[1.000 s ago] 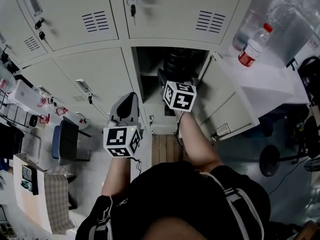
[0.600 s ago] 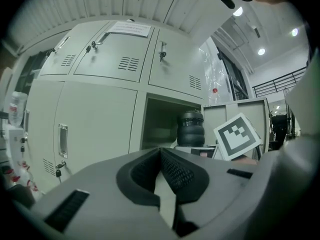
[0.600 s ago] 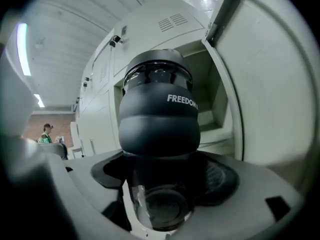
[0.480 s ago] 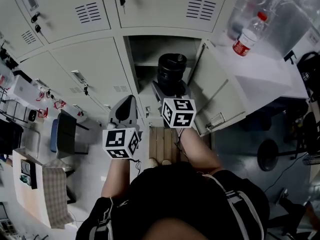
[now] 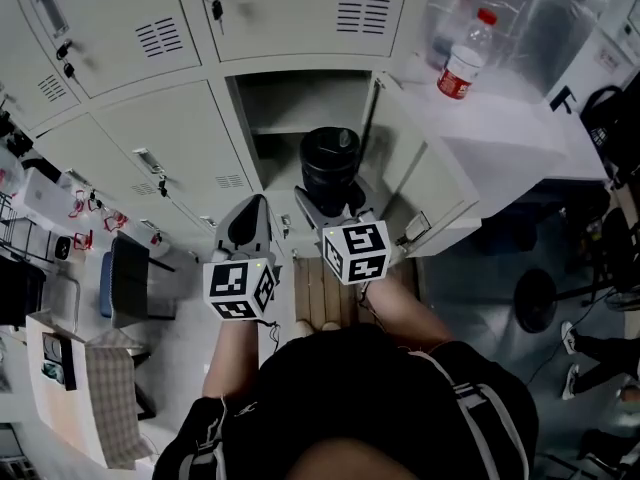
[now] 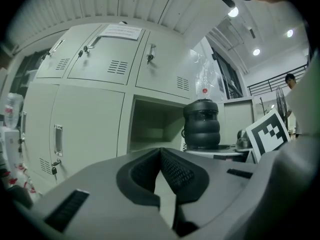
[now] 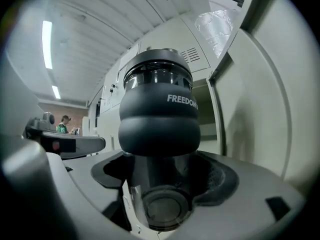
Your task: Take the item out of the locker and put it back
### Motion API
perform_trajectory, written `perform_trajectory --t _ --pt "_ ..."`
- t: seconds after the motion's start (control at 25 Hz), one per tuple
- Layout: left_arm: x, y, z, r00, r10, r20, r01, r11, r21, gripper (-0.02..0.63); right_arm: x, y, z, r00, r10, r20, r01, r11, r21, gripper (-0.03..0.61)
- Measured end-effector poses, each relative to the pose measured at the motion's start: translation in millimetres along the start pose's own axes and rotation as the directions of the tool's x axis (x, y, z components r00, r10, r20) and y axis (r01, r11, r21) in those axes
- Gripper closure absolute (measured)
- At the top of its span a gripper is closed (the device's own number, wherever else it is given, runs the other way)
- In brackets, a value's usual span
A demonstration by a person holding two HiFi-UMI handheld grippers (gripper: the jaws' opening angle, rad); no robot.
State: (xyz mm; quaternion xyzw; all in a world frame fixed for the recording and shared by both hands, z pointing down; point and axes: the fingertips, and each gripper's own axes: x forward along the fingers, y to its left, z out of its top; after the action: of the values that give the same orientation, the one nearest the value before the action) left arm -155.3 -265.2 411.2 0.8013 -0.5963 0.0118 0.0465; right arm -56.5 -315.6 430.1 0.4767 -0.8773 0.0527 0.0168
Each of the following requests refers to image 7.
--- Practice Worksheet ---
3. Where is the long ceiling strip light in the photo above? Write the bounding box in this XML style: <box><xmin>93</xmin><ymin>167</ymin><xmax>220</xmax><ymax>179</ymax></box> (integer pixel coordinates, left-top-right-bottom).
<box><xmin>41</xmin><ymin>20</ymin><xmax>54</xmax><ymax>70</ymax></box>

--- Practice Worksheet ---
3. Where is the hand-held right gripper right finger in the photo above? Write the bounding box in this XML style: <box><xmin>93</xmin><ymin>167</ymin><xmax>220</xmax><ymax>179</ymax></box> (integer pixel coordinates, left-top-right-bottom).
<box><xmin>159</xmin><ymin>150</ymin><xmax>311</xmax><ymax>240</ymax></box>

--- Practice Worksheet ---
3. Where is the short ceiling strip light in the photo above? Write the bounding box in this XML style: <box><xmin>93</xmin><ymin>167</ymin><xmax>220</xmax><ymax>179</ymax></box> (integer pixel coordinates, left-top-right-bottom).
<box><xmin>51</xmin><ymin>84</ymin><xmax>62</xmax><ymax>100</ymax></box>

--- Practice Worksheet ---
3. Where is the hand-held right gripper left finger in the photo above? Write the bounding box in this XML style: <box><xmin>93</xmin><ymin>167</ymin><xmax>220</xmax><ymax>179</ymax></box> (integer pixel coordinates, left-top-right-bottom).
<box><xmin>61</xmin><ymin>150</ymin><xmax>156</xmax><ymax>240</ymax></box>

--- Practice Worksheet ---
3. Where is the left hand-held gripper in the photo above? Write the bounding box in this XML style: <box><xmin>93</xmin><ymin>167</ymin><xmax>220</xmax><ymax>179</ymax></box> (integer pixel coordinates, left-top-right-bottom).
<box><xmin>23</xmin><ymin>117</ymin><xmax>107</xmax><ymax>160</ymax></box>

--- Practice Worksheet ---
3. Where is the clear plastic wrap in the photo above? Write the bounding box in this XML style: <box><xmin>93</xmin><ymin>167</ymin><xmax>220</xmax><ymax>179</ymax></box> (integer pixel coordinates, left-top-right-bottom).
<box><xmin>194</xmin><ymin>8</ymin><xmax>239</xmax><ymax>60</ymax></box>

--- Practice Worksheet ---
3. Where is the grey metal locker cabinet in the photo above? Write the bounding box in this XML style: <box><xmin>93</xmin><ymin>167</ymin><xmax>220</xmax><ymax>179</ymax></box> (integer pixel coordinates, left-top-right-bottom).
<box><xmin>82</xmin><ymin>0</ymin><xmax>320</xmax><ymax>194</ymax></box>

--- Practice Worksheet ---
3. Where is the black Freedom bottle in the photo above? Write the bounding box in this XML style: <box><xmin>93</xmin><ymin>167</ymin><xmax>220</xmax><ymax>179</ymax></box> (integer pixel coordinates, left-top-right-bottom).
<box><xmin>117</xmin><ymin>48</ymin><xmax>202</xmax><ymax>233</ymax></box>

